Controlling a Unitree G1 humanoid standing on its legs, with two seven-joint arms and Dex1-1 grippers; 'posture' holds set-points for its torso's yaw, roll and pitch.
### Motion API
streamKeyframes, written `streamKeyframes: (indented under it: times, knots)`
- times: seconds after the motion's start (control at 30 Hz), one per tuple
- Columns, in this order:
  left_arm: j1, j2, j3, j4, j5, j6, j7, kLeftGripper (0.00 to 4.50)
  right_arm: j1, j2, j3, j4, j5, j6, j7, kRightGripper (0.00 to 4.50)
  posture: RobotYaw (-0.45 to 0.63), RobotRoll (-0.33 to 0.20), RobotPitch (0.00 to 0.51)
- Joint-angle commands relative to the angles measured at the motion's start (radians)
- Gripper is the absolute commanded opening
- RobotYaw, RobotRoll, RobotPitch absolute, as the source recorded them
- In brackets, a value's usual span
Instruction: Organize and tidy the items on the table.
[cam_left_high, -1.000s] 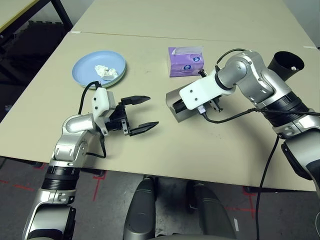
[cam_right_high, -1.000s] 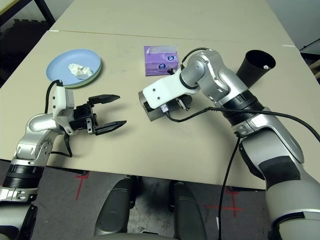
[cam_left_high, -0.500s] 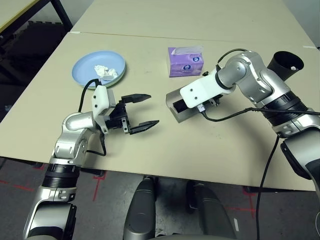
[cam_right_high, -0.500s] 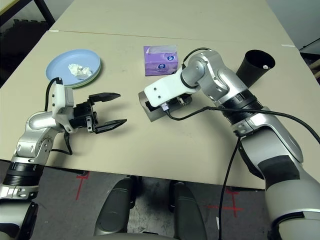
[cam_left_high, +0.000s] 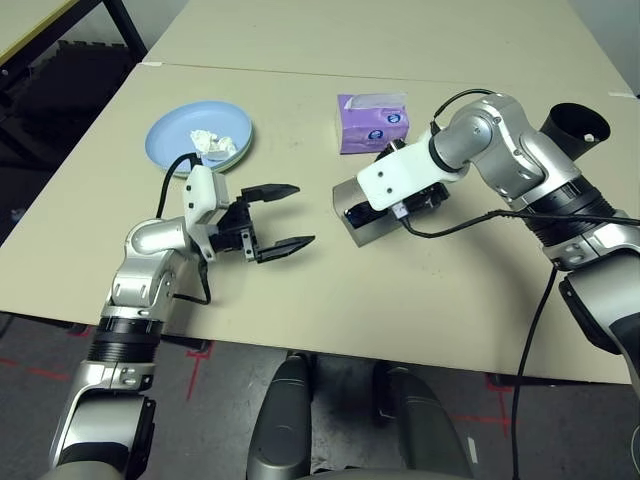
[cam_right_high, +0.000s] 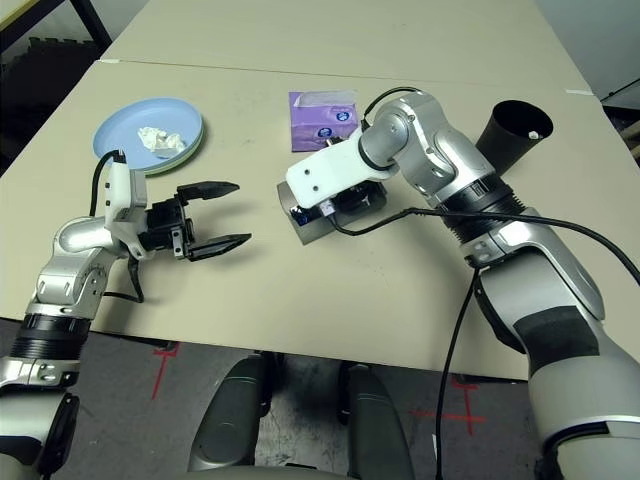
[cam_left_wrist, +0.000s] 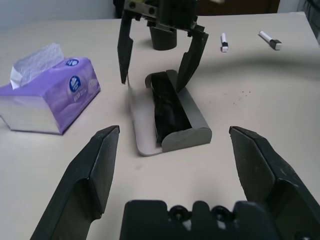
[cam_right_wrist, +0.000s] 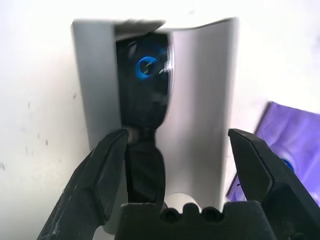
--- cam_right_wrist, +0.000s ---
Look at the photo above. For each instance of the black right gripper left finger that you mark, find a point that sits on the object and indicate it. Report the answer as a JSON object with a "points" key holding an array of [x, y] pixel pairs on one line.
{"points": [[85, 190]]}

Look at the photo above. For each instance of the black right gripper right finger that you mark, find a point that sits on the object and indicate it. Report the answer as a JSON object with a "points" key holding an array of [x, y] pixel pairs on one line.
{"points": [[287, 200]]}

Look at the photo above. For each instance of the black sunglasses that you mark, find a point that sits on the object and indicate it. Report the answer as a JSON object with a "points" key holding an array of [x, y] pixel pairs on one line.
{"points": [[145, 100]]}

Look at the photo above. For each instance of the grey glasses case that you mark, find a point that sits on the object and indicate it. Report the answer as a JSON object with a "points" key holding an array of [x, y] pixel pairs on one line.
{"points": [[200, 100]]}

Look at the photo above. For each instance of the purple tissue pack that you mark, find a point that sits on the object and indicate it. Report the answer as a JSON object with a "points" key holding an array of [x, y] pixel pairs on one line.
{"points": [[295, 130]]}

